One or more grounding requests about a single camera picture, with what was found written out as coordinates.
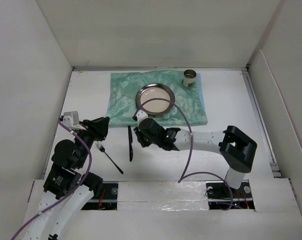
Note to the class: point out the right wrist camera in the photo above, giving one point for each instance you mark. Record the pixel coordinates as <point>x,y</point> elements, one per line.
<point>139,116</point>

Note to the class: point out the green patterned cloth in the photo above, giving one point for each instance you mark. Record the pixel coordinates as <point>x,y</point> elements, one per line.
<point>125,86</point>

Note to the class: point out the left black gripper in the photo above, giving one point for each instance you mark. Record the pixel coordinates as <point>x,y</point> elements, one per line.
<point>98,128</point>

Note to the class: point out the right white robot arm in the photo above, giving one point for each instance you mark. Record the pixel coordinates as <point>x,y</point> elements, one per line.
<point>237,148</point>

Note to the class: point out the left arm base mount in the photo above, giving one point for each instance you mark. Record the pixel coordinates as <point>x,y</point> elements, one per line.
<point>106,201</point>

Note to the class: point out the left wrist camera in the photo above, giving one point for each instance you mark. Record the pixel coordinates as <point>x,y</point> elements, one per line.
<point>70,119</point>

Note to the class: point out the stainless steel cup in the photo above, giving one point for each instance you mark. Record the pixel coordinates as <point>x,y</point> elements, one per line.
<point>189,78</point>

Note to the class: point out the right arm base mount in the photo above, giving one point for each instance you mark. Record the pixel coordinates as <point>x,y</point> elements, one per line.
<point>219,196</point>

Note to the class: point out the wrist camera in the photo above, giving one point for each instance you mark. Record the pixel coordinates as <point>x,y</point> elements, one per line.
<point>70,119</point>
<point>139,116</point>

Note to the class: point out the stainless steel plate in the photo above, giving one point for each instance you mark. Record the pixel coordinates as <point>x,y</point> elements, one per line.
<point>155,99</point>

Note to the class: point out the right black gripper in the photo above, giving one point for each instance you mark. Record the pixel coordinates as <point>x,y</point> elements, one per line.
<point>140,137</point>

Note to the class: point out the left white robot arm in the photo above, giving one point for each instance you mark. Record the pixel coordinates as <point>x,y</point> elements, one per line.
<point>70,184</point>

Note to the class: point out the black table knife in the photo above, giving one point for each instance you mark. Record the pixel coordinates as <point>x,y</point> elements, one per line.
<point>130,142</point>

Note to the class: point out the dark metal fork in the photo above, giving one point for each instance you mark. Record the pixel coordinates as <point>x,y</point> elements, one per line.
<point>102,149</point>

